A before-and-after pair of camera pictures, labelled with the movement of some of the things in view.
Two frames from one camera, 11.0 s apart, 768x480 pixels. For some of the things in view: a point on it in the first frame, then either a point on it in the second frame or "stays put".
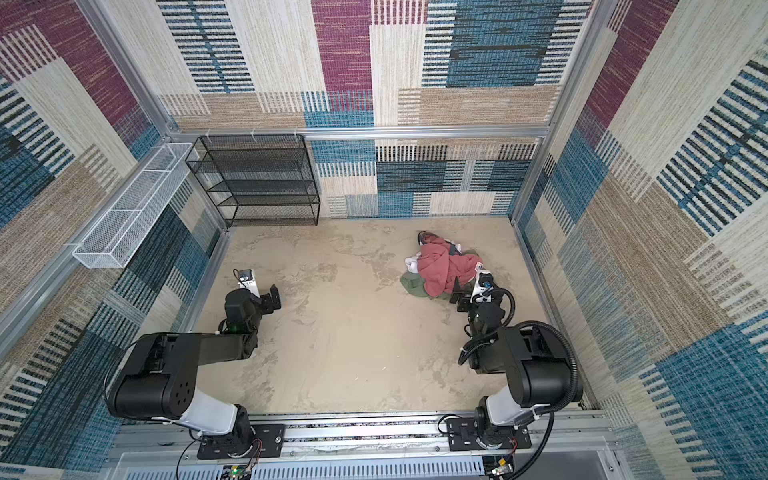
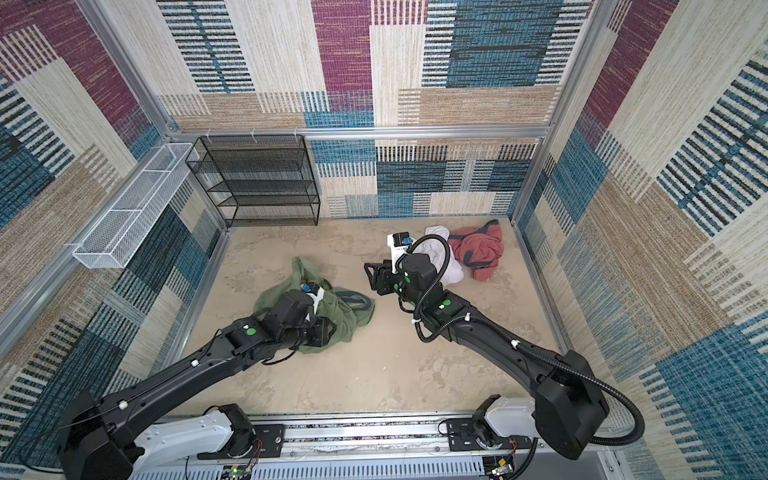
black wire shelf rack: (257, 180) stays put
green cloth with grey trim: (413, 283) to (342, 307)
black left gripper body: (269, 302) to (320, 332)
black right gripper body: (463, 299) to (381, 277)
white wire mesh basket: (119, 234) stays put
